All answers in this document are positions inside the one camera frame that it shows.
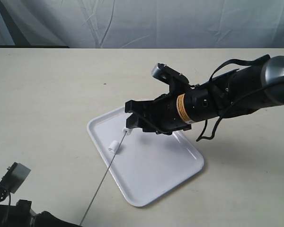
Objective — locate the dark ledge behind table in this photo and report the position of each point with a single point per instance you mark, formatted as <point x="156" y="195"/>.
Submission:
<point x="36" y="46"/>

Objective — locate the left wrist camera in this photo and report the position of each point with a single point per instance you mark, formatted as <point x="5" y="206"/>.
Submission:
<point x="14" y="177"/>

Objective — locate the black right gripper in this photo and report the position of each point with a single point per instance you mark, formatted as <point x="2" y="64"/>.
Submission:
<point x="172" y="113"/>

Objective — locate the white wrinkled backdrop curtain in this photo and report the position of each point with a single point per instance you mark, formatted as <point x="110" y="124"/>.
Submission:
<point x="143" y="23"/>

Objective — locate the white marshmallow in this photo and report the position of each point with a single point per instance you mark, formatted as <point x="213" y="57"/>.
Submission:
<point x="127" y="131"/>
<point x="114" y="147"/>

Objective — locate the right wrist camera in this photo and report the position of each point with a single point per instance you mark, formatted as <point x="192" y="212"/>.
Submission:
<point x="177" y="82"/>

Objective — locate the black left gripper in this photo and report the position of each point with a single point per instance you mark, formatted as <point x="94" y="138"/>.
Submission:
<point x="21" y="214"/>

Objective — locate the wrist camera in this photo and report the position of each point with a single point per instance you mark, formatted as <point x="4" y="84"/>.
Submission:
<point x="177" y="82"/>
<point x="14" y="177"/>

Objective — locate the thin metal skewer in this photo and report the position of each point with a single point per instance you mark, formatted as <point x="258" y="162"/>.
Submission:
<point x="98" y="188"/>

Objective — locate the white rectangular plastic tray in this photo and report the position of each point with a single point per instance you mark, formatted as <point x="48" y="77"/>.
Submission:
<point x="147" y="165"/>

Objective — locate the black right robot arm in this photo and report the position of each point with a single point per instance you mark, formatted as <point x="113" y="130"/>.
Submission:
<point x="254" y="85"/>

